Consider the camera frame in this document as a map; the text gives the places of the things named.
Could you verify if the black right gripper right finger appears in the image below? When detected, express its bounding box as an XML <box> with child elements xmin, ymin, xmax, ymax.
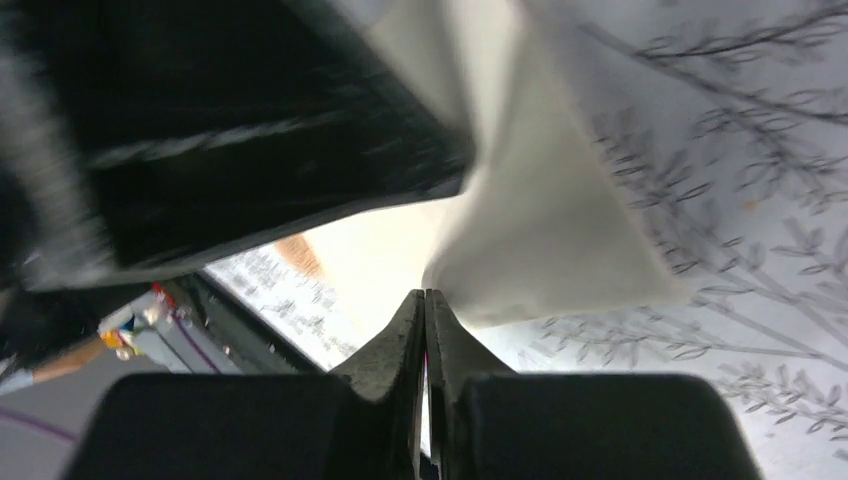
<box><xmin>425</xmin><ymin>290</ymin><xmax>761</xmax><ymax>479</ymax></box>

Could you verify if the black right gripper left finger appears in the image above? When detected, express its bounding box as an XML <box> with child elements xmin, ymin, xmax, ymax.
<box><xmin>64</xmin><ymin>290</ymin><xmax>425</xmax><ymax>480</ymax></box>

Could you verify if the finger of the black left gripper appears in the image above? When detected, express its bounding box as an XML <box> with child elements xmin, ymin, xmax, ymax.
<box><xmin>1</xmin><ymin>1</ymin><xmax>474</xmax><ymax>291</ymax></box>

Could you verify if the beige letter paper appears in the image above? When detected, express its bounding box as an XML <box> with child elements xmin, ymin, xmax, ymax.
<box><xmin>277</xmin><ymin>1</ymin><xmax>685</xmax><ymax>366</ymax></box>

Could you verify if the floral patterned table mat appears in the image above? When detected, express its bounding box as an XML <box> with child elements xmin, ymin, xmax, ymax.
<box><xmin>435</xmin><ymin>1</ymin><xmax>847</xmax><ymax>479</ymax></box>

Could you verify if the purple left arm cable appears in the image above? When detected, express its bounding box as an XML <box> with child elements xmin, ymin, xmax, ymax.
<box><xmin>0</xmin><ymin>407</ymin><xmax>77</xmax><ymax>444</ymax></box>

